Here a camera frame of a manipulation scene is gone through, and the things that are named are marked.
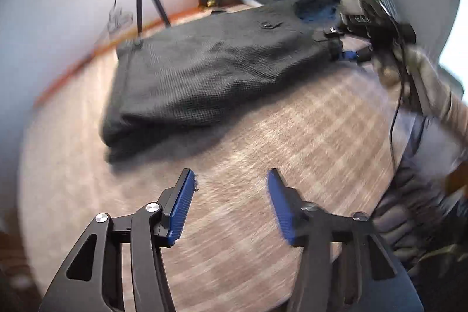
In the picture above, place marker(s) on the blue cloth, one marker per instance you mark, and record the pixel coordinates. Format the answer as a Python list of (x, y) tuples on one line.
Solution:
[(318, 11)]

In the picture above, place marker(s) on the dark grey pants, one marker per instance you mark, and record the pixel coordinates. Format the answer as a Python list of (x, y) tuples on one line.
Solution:
[(219, 78)]

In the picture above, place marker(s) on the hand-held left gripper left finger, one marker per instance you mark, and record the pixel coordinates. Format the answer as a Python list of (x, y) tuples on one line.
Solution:
[(181, 208)]

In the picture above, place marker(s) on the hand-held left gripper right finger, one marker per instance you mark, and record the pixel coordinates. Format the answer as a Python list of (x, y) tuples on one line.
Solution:
[(280, 206)]

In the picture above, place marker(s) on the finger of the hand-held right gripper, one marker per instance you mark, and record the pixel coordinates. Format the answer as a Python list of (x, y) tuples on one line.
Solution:
[(349, 55), (331, 32)]

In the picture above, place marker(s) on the person's right forearm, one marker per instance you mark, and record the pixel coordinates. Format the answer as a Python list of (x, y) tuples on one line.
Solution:
[(427, 85)]

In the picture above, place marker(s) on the black tripod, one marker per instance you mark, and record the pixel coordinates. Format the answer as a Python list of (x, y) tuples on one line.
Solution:
[(144, 1)]

